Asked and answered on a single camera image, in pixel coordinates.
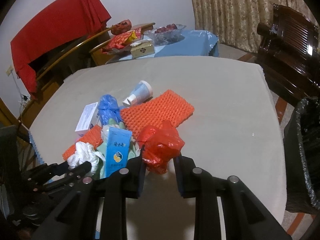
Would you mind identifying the small orange foam net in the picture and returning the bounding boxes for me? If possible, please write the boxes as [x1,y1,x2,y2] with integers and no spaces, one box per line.
[62,125,103,161]

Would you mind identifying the white medicine box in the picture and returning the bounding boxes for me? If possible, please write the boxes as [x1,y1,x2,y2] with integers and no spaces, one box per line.
[75,102,99,137]

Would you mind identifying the red plastic bag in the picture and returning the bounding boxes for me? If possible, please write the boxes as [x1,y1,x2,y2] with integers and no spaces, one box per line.
[137,120,185,174]

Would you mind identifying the blue plastic bag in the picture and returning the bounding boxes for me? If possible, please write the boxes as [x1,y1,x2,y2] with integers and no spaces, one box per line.
[98,94,122,126]

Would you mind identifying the large orange foam net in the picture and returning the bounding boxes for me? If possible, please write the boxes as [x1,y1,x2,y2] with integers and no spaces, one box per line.
[120,90,195,138]

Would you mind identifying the crushed blue paper cup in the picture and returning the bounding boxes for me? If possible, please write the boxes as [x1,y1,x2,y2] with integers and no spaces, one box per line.
[123,80,153,107]

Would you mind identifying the black trash bin bag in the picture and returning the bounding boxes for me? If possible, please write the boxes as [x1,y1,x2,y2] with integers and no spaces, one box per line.
[283,97,319,214]

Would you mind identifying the red snack bags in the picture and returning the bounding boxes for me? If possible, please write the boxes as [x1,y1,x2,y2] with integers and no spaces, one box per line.
[102,28,142,53]

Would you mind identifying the gold tissue box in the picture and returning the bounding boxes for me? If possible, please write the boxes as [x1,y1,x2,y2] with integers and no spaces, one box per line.
[130,40,155,59]

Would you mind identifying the blue tablecloth side table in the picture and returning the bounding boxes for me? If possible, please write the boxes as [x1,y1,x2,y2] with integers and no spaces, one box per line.
[106,29,220,65]

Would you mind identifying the red crumpled bag on chair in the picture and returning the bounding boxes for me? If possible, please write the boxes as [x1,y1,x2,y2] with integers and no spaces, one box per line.
[111,19,132,35]

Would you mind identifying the glass fruit bowl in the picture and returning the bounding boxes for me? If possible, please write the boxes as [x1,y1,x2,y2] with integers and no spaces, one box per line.
[144,24,186,46]

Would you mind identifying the red cloth cover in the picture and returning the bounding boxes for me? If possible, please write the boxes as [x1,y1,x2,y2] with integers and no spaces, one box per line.
[10,0,111,94]

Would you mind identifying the dark wooden armchair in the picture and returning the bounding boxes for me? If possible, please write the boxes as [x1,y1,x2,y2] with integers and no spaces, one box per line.
[256,4,319,106]

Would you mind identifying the patterned beige curtain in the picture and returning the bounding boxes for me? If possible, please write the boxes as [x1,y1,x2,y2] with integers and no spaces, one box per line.
[192,0,319,53]

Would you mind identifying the wooden chair frame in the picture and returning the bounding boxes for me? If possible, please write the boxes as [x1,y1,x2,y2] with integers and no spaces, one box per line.
[18,23,155,129]

